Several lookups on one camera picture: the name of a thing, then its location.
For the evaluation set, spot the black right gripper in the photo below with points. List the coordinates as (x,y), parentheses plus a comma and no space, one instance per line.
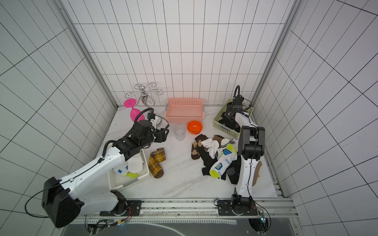
(231,118)

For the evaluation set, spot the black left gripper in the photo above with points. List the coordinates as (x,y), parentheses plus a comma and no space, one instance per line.
(162,137)

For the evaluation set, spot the brown yellow plaid sock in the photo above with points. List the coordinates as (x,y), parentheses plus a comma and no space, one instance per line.
(156,158)

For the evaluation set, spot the white sock black striped cuff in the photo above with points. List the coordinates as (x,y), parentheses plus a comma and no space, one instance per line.
(135,164)

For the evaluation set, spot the white blue yellow sock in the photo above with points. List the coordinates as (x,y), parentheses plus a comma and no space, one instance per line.
(123,171)

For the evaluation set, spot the white sock neon yellow toe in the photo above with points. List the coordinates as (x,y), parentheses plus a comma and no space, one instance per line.
(226,156)

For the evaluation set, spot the brown argyle sock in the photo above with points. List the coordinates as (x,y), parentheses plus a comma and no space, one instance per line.
(196,145)

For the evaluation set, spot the black grey argyle sock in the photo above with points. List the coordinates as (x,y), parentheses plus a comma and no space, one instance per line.
(208,161)

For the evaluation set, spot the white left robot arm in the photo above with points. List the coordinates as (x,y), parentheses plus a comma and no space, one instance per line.
(95,187)

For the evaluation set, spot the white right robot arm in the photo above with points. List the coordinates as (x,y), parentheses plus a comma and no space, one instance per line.
(251,145)

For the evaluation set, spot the green perforated plastic basket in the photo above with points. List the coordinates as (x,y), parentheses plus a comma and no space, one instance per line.
(224,126)

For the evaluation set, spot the pink perforated plastic basket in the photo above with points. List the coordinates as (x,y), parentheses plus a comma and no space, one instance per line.
(184,110)

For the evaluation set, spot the white perforated plastic basket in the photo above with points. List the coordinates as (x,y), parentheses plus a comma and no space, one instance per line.
(117,181)

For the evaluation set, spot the pink plastic wine glass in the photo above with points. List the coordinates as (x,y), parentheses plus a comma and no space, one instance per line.
(130,103)

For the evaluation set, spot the clear plastic cup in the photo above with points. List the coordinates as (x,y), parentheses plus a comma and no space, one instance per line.
(180,132)

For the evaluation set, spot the chrome glass holder stand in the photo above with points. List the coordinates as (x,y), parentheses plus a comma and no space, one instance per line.
(142,94)

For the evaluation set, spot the plain white ankle sock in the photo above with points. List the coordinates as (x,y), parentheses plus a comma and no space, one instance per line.
(211,146)

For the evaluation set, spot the orange plastic bowl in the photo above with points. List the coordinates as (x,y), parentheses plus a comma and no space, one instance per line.
(194,127)

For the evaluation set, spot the black sock blue squares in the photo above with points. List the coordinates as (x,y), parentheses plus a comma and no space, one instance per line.
(233,173)

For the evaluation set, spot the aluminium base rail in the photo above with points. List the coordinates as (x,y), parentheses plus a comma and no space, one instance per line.
(207,211)

